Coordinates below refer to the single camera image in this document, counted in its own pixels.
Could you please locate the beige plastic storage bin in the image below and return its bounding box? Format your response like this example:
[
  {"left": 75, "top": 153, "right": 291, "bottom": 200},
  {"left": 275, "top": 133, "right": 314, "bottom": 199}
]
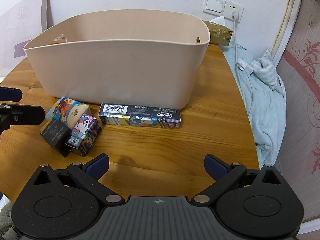
[{"left": 23, "top": 8, "right": 211, "bottom": 110}]

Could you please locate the small black box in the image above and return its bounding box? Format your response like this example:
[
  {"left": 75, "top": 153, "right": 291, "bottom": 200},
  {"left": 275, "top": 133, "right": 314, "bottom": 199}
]
[{"left": 40, "top": 119, "right": 71, "bottom": 158}]

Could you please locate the light blue blanket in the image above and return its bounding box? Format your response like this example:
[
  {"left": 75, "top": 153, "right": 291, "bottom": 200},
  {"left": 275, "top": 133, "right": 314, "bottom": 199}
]
[{"left": 221, "top": 44, "right": 287, "bottom": 168}]

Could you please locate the white wall switch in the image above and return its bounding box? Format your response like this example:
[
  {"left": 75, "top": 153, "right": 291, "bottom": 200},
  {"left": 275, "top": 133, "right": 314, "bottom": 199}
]
[{"left": 203, "top": 0, "right": 227, "bottom": 16}]

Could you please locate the floral printed wardrobe door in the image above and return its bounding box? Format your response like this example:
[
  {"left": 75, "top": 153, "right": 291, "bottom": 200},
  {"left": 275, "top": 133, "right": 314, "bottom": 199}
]
[{"left": 271, "top": 0, "right": 320, "bottom": 233}]

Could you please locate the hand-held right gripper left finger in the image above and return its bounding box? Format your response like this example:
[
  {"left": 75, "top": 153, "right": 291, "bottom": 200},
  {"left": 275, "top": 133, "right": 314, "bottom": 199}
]
[{"left": 30, "top": 154, "right": 125, "bottom": 204}]

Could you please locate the long black barcode box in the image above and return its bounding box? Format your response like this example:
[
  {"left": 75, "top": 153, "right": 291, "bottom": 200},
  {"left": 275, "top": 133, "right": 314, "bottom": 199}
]
[{"left": 98, "top": 102, "right": 181, "bottom": 129}]

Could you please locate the grey fuzzy cloth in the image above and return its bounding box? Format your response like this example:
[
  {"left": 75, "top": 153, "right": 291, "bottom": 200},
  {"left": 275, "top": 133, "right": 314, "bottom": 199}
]
[{"left": 0, "top": 192, "right": 16, "bottom": 240}]

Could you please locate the white wall socket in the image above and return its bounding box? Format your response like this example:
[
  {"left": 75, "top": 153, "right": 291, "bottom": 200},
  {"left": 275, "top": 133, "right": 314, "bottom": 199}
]
[{"left": 225, "top": 1, "right": 244, "bottom": 23}]

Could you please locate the white purple board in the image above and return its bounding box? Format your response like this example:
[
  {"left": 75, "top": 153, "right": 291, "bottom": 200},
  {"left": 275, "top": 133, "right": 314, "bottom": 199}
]
[{"left": 0, "top": 0, "right": 52, "bottom": 66}]

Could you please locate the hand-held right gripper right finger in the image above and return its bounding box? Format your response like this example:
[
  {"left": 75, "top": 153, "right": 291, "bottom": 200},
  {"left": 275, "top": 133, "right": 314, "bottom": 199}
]
[{"left": 191, "top": 154, "right": 285, "bottom": 204}]

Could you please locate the cartoon cat printed box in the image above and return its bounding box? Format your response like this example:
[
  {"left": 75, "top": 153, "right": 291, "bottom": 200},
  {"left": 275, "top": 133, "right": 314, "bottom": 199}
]
[{"left": 64, "top": 115, "right": 102, "bottom": 157}]

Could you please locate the gold tissue box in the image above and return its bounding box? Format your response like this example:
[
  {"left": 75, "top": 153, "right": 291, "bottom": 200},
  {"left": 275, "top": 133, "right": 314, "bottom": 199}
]
[{"left": 202, "top": 16, "right": 234, "bottom": 47}]

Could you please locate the white plug with cable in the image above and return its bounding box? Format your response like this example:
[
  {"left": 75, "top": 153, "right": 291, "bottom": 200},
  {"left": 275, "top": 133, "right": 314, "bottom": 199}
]
[{"left": 231, "top": 10, "right": 254, "bottom": 122}]

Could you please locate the colourful cartoon box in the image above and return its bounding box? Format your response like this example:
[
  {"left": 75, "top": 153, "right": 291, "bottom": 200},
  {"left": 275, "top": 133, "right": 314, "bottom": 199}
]
[{"left": 45, "top": 97, "right": 91, "bottom": 128}]

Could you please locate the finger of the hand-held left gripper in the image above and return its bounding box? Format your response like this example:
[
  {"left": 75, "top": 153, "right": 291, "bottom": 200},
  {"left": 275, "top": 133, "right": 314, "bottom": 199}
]
[
  {"left": 0, "top": 87, "right": 23, "bottom": 103},
  {"left": 0, "top": 103, "right": 46, "bottom": 136}
]

